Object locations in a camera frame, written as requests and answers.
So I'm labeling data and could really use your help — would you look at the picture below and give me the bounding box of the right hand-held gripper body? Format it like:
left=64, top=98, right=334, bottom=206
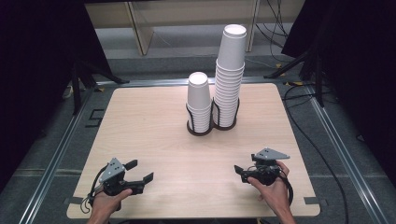
left=241, top=147, right=290, bottom=187

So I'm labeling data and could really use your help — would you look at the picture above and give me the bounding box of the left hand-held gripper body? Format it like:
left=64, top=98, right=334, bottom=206
left=98, top=157, right=146, bottom=198

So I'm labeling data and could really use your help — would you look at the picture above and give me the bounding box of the black double cup holder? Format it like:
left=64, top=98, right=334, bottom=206
left=185, top=96, right=241, bottom=137

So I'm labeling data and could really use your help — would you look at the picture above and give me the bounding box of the short white cup stack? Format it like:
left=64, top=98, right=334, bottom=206
left=186, top=71, right=213, bottom=134

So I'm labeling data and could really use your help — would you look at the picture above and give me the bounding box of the tall white cup stack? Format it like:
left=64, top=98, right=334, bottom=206
left=212, top=23, right=248, bottom=128

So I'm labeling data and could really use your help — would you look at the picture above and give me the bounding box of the person's right hand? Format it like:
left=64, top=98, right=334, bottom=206
left=247, top=161, right=292, bottom=213

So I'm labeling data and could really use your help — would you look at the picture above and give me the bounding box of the person's left hand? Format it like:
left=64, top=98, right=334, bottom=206
left=90, top=189, right=134, bottom=218

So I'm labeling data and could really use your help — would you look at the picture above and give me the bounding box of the black metal stand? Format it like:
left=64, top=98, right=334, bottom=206
left=70, top=58, right=131, bottom=116
left=263, top=46, right=325, bottom=108

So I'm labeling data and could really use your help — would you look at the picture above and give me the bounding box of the black curtain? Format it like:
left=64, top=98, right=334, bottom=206
left=0, top=0, right=114, bottom=194
left=280, top=0, right=396, bottom=188

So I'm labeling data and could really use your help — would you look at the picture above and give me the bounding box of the light wooden shelf unit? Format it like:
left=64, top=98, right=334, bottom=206
left=84, top=0, right=262, bottom=57

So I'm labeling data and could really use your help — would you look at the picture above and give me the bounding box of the left hand-held gripper cable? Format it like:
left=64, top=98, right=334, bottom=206
left=79, top=165, right=109, bottom=215

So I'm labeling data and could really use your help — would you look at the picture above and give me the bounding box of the hand-held gripper cable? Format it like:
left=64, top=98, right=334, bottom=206
left=279, top=173, right=294, bottom=207
left=79, top=165, right=109, bottom=215

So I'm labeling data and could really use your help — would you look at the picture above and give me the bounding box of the right hand-held gripper cable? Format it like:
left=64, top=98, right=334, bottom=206
left=279, top=173, right=294, bottom=207

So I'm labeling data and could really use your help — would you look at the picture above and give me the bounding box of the long black floor cable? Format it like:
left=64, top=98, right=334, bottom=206
left=281, top=83, right=350, bottom=224

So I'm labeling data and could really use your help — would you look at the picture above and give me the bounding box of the metal floor rail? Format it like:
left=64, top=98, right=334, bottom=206
left=95, top=76, right=289, bottom=89
left=18, top=88, right=96, bottom=224
left=306, top=83, right=390, bottom=224

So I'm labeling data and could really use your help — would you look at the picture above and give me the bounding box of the bundle of black cables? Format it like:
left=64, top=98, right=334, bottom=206
left=255, top=0, right=291, bottom=63

